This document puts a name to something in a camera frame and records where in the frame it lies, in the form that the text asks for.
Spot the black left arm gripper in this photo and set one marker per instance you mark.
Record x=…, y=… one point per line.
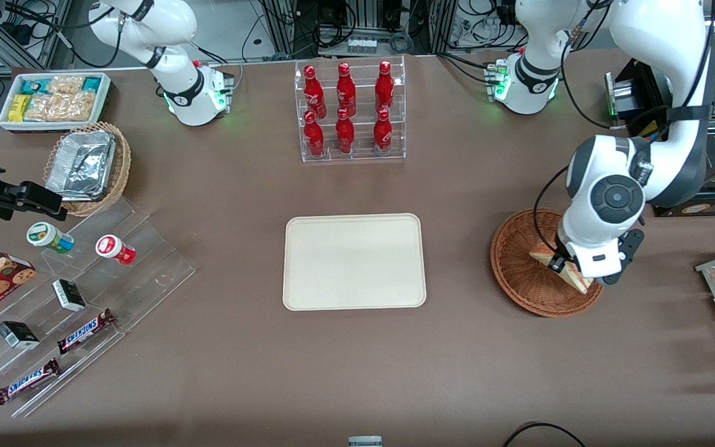
x=560, y=263

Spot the triangular sandwich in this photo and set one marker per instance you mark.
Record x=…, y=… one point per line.
x=542, y=253

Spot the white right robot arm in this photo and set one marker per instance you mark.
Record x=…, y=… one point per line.
x=177, y=87

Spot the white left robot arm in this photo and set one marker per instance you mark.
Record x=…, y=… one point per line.
x=661, y=37

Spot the aluminium foil tray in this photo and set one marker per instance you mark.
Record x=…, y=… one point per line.
x=81, y=164

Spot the round brown wicker basket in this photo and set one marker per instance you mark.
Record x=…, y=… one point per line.
x=519, y=279

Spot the light wicker basket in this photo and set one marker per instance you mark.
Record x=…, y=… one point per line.
x=123, y=167

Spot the beige rectangular tray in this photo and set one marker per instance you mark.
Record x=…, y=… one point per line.
x=351, y=261

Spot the green lid snack cup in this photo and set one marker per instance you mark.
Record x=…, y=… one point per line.
x=47, y=236

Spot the red lid snack cup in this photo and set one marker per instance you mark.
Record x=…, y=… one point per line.
x=112, y=248

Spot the white plastic snack bin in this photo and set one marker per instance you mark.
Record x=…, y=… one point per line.
x=4, y=121

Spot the small black carton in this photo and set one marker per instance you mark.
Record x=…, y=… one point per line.
x=18, y=335
x=69, y=295

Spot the clear bag of crackers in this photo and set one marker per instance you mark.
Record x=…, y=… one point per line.
x=77, y=105
x=64, y=84
x=42, y=107

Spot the yellow snack packet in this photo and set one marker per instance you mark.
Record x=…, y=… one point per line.
x=19, y=108

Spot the teal snack packet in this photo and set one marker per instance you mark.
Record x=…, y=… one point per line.
x=33, y=85
x=92, y=84

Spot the clear acrylic stepped stand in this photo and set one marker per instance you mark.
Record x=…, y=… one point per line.
x=146, y=267

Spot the snickers chocolate bar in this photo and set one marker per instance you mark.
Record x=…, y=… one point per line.
x=84, y=332
x=27, y=382

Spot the black sealing machine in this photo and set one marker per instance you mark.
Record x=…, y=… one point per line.
x=637, y=87

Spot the red cola bottle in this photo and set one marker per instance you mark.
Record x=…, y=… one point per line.
x=346, y=90
x=314, y=136
x=384, y=87
x=383, y=133
x=313, y=90
x=345, y=133

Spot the clear acrylic bottle rack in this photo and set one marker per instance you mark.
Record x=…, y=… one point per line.
x=360, y=155

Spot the grey device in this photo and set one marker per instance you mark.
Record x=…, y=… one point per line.
x=365, y=442

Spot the white power strip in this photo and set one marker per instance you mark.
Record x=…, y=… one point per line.
x=362, y=45

